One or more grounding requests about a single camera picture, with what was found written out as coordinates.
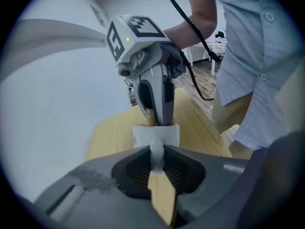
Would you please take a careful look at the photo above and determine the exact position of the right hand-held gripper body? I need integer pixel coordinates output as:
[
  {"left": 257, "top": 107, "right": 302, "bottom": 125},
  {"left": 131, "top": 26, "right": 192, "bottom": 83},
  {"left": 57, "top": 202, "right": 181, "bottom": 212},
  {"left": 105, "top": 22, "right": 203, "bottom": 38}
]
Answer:
[{"left": 105, "top": 14, "right": 187, "bottom": 81}]

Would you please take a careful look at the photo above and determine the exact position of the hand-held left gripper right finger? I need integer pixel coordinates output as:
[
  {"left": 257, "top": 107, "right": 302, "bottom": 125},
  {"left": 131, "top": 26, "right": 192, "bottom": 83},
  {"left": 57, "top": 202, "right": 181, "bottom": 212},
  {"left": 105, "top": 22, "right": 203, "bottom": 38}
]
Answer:
[{"left": 163, "top": 144, "right": 250, "bottom": 227}]

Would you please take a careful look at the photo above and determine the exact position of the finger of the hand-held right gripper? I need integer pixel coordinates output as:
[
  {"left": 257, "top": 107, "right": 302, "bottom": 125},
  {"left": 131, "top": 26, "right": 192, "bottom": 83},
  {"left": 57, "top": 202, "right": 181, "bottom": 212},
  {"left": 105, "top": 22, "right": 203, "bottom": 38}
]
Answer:
[
  {"left": 132, "top": 76, "right": 156, "bottom": 119},
  {"left": 149, "top": 64, "right": 176, "bottom": 127}
]

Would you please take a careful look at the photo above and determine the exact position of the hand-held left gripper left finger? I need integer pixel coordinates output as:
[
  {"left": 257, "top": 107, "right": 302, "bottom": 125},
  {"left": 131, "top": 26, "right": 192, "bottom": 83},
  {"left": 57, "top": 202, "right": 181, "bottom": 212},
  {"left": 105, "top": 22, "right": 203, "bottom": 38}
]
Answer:
[{"left": 34, "top": 144, "right": 169, "bottom": 229}]

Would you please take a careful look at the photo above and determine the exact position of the white mug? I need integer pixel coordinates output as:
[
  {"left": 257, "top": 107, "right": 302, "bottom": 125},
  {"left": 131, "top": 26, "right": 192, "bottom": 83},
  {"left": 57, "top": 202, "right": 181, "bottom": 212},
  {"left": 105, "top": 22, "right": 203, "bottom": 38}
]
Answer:
[{"left": 132, "top": 124, "right": 181, "bottom": 175}]

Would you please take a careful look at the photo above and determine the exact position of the person's right forearm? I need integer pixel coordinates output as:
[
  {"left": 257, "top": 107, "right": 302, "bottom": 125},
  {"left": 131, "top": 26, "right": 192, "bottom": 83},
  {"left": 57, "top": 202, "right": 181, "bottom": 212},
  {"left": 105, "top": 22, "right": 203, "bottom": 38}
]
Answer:
[{"left": 164, "top": 8, "right": 218, "bottom": 49}]

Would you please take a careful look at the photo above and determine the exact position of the stack of brown cardboard boxes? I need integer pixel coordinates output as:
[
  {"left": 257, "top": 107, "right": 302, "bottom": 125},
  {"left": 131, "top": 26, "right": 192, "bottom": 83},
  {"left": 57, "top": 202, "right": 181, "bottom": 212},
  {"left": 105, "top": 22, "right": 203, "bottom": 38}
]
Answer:
[{"left": 128, "top": 89, "right": 139, "bottom": 106}]

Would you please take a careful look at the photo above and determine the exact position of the white wooden furniture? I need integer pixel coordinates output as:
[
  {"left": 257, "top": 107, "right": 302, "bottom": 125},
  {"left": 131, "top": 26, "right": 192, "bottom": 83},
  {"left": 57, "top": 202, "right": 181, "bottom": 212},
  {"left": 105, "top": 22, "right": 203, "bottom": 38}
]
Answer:
[{"left": 183, "top": 42, "right": 227, "bottom": 76}]

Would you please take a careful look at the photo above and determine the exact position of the light blue shirt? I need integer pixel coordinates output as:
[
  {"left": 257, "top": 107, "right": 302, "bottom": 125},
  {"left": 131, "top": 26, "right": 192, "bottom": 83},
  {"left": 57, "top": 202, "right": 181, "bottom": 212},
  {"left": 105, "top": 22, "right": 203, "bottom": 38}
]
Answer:
[{"left": 185, "top": 0, "right": 305, "bottom": 153}]

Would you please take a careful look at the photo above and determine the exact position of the grey gripper camera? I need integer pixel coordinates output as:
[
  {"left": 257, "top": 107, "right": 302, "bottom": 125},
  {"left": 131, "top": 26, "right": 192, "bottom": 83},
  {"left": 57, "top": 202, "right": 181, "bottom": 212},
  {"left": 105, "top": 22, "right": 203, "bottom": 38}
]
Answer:
[{"left": 117, "top": 62, "right": 136, "bottom": 79}]

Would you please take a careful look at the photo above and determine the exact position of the wall notice poster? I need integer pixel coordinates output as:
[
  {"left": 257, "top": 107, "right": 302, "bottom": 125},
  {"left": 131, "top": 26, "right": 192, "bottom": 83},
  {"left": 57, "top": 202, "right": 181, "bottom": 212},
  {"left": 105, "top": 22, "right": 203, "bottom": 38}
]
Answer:
[{"left": 90, "top": 4, "right": 107, "bottom": 29}]

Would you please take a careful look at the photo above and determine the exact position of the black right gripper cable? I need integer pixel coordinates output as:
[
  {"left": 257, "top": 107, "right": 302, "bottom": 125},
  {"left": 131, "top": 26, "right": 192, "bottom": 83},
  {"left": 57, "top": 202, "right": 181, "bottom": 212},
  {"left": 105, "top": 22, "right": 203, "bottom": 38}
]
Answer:
[{"left": 159, "top": 0, "right": 223, "bottom": 102}]

